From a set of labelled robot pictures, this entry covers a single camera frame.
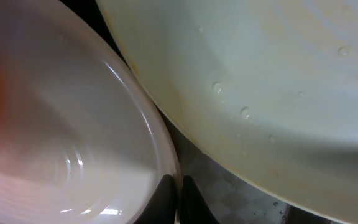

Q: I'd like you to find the pink white plate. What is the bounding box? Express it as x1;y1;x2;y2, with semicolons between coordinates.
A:
0;1;180;223

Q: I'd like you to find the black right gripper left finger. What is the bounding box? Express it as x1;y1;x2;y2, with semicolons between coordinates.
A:
134;174;178;224

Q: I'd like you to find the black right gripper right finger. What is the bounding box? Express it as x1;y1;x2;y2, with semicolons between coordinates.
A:
181;175;219;224

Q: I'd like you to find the cream plate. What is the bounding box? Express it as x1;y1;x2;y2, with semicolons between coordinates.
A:
98;0;358;223

